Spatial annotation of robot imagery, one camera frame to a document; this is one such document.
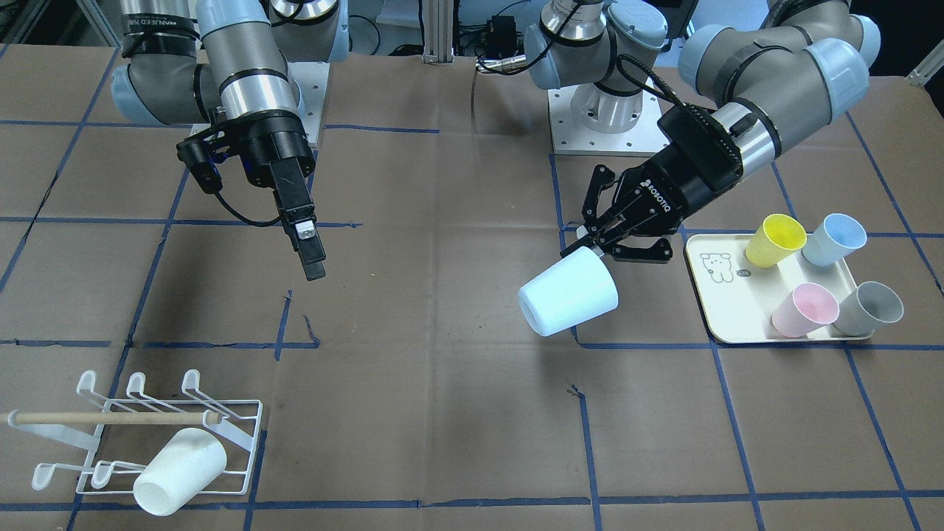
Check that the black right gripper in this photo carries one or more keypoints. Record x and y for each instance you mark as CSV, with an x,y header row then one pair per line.
x,y
276,144

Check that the grey plastic cup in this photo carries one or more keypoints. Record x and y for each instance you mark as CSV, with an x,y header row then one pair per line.
x,y
870,307

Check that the pink plastic cup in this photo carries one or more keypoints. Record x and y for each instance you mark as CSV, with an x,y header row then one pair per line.
x,y
808,307

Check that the yellow plastic cup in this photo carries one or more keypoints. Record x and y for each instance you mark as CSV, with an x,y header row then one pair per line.
x,y
778,237

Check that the aluminium frame post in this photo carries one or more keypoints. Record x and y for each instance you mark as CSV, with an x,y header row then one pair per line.
x,y
437,23

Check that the light blue cup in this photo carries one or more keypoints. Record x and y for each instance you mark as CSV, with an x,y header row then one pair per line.
x,y
834,239
577,288

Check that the white wire cup rack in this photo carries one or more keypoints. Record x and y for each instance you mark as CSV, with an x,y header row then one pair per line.
x,y
117,437

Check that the cream plastic tray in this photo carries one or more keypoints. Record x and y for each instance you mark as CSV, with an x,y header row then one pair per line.
x,y
738,298

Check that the white cream plastic cup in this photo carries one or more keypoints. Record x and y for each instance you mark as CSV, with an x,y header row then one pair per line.
x,y
191,460

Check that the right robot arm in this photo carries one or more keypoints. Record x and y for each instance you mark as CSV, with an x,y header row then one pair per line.
x,y
163,36

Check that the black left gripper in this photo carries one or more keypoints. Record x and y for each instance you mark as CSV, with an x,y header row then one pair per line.
x,y
672,188

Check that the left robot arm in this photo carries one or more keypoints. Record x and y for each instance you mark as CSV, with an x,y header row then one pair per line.
x,y
772,87

